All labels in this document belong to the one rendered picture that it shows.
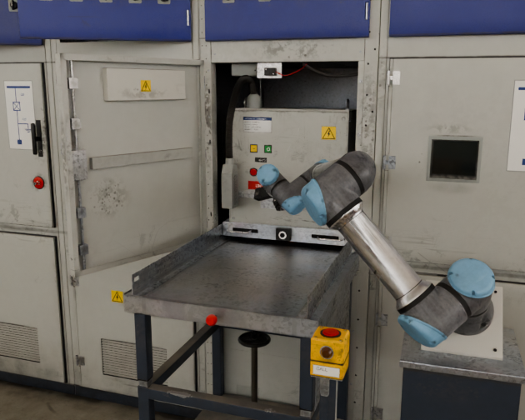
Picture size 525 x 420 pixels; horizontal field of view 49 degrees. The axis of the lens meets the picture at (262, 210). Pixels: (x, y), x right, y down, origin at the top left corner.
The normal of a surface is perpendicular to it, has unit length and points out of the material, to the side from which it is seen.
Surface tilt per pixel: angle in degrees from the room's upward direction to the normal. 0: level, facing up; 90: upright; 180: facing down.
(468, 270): 39
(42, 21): 90
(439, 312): 63
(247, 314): 90
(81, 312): 90
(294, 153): 90
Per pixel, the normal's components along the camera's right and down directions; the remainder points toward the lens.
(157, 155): 0.76, 0.14
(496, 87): -0.32, 0.20
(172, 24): 0.20, 0.21
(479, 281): -0.11, -0.62
